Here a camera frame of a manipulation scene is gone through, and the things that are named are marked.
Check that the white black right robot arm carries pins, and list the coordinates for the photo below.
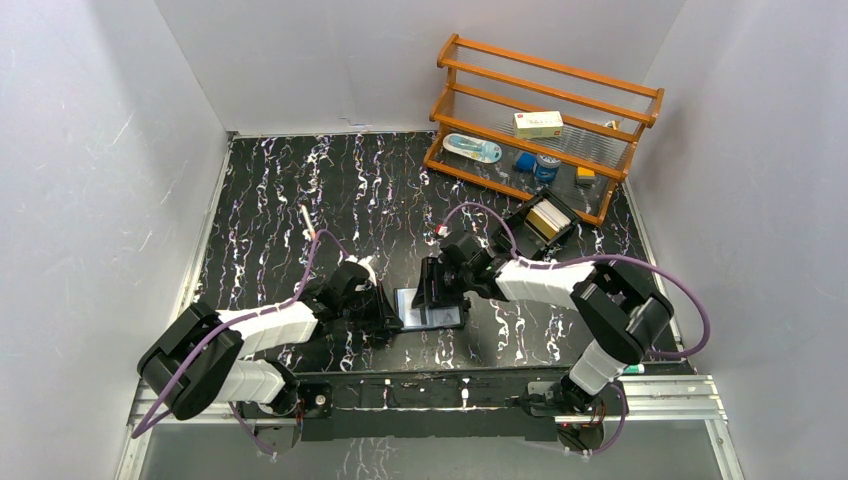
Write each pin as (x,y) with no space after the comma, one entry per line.
(624,312)

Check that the black leather card holder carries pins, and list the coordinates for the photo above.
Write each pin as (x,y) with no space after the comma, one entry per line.
(427,318)

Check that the small blue cube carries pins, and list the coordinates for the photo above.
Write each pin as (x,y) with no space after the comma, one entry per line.
(525,162)

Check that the orange wooden shelf rack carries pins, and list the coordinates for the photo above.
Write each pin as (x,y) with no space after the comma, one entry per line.
(604,119)

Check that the green white marker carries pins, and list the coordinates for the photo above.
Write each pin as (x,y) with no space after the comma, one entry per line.
(637,369)

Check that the white cardboard box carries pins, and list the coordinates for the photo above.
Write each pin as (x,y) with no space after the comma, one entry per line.
(541,124)

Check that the black tray with cards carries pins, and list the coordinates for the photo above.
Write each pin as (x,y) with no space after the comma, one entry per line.
(542,223)

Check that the aluminium frame rail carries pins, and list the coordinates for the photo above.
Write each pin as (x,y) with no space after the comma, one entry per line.
(650,397)

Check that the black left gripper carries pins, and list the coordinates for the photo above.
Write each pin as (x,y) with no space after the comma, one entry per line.
(370,314)

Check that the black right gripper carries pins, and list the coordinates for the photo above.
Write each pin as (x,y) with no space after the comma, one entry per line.
(432,269)

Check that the small pen on table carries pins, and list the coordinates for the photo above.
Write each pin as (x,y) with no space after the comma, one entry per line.
(308,222)

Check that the blue round container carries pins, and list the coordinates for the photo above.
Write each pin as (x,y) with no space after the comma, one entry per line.
(546,168)

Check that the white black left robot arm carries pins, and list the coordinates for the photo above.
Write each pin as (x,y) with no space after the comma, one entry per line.
(207,356)

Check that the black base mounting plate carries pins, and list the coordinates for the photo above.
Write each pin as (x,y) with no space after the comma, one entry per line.
(577,429)

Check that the white blue packaged item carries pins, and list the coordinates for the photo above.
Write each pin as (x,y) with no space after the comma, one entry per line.
(473,148)

